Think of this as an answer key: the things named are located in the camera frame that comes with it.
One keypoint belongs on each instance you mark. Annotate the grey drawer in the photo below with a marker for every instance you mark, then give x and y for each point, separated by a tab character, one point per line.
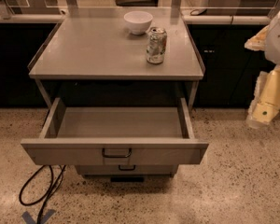
116	136
127	169

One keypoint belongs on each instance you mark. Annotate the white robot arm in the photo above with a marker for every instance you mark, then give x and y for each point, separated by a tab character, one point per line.
272	46

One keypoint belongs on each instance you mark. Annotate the grey top drawer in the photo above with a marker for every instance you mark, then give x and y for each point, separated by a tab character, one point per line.
116	136

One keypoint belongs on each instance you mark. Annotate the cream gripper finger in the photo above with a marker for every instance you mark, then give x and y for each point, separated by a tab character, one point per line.
260	114
258	41

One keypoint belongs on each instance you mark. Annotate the grey metal drawer cabinet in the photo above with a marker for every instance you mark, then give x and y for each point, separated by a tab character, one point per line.
94	61

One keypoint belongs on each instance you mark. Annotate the crumpled silver soda can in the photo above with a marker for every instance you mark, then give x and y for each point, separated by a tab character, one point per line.
156	45

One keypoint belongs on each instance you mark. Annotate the grey bottom drawer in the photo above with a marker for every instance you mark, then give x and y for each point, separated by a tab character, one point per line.
127	169

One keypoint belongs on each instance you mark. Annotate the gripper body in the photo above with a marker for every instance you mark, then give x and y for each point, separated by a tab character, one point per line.
278	39

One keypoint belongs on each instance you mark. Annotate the white ceramic bowl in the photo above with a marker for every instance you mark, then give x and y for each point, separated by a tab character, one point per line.
138	22

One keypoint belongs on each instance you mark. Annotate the white railing ledge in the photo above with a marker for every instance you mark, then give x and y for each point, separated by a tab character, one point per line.
243	20

